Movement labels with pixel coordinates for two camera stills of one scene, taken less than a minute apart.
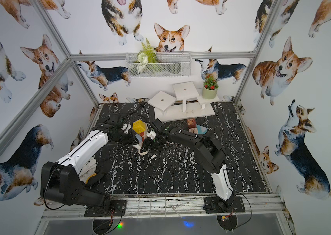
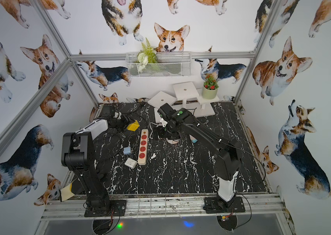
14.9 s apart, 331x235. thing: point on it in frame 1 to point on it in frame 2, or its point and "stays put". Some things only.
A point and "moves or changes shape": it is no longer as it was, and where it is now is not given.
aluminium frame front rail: [270, 206] stays put
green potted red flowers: [209, 90] stays put
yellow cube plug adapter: [139, 126] moves or changes shape
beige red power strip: [138, 146] moves or changes shape
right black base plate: [212, 205] stays put
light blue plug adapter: [139, 137] to [127, 150]
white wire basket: [170, 64] stays put
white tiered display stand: [185, 103] stays put
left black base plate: [116, 208] stays put
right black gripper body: [154, 145] to [167, 132]
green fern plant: [147, 56] stays put
